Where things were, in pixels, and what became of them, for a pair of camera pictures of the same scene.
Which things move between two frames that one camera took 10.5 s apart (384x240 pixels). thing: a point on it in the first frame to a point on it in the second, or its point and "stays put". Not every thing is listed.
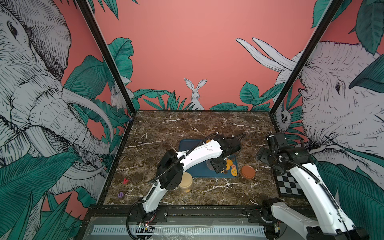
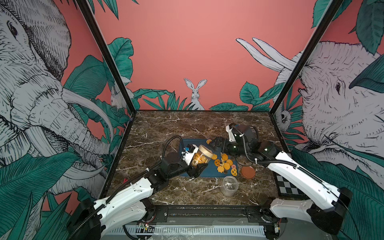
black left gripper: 219,168 to 196,172
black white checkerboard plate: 287,185 stays put
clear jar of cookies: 209,165 to 230,185
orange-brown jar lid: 248,171 stays put
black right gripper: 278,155 to 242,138
